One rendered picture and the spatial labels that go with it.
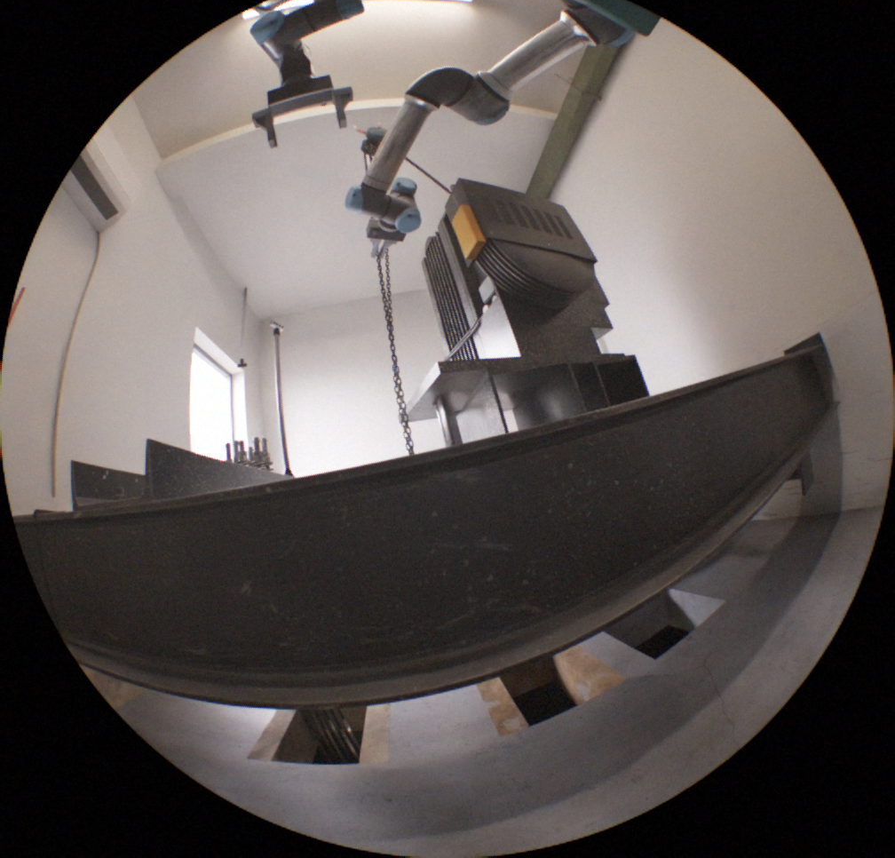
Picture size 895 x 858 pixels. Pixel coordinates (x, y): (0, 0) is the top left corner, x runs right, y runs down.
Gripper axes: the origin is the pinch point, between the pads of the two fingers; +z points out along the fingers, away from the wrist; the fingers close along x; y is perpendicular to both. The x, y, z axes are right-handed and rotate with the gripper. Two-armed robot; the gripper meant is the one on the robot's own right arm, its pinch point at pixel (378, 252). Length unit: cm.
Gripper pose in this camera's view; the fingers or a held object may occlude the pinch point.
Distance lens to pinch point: 120.7
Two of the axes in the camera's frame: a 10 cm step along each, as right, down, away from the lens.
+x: 8.8, -0.7, 4.6
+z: -4.1, 3.4, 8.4
